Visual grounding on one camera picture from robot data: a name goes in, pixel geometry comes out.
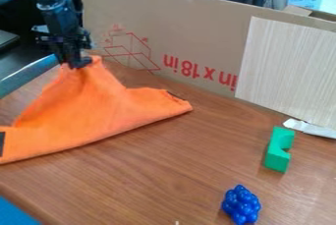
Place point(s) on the orange cloth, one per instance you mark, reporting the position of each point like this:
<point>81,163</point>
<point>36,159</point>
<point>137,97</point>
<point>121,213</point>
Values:
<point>87,104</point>

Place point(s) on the green toy block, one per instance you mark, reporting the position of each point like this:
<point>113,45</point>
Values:
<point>279,150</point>

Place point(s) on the light wooden board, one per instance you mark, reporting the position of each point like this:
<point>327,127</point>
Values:
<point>289,71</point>

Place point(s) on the cardboard box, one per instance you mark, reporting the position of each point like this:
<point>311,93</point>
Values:
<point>184,39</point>

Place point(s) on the blue toy grapes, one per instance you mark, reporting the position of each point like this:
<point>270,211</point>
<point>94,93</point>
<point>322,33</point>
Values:
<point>241,205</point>

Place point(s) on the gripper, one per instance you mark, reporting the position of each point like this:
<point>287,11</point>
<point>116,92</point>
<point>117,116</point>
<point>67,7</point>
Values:
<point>65,40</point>

